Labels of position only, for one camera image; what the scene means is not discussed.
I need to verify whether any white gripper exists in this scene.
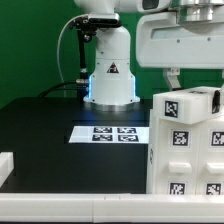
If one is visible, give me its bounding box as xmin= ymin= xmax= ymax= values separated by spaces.
xmin=136 ymin=9 xmax=224 ymax=91

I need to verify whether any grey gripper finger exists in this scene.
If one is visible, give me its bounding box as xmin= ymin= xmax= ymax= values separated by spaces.
xmin=212 ymin=88 xmax=223 ymax=114

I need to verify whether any white panel piece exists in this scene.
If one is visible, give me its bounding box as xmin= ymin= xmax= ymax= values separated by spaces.
xmin=153 ymin=86 xmax=224 ymax=124

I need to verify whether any white cabinet body box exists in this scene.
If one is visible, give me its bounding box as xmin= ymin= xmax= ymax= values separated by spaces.
xmin=145 ymin=109 xmax=224 ymax=196

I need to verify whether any white cabinet door panel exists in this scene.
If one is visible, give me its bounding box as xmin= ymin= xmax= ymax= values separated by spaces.
xmin=196 ymin=116 xmax=224 ymax=195

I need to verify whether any white door panel with knob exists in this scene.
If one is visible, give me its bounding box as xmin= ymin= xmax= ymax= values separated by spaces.
xmin=156 ymin=120 xmax=201 ymax=195

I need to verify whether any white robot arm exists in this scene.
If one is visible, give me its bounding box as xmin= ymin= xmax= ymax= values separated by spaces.
xmin=74 ymin=0 xmax=224 ymax=109

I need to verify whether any white marker sheet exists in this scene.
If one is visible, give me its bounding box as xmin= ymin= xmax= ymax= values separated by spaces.
xmin=69 ymin=126 xmax=149 ymax=144

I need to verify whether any black camera on stand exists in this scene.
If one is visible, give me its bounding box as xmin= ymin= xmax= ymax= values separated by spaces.
xmin=69 ymin=13 xmax=122 ymax=100

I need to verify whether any grey camera cable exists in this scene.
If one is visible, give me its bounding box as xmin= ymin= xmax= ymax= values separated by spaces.
xmin=56 ymin=14 xmax=88 ymax=84

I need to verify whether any black base cable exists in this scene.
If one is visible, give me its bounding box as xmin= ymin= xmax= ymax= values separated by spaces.
xmin=38 ymin=81 xmax=88 ymax=99

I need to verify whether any white front fence rail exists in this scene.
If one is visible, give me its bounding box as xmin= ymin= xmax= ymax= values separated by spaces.
xmin=0 ymin=193 xmax=224 ymax=224

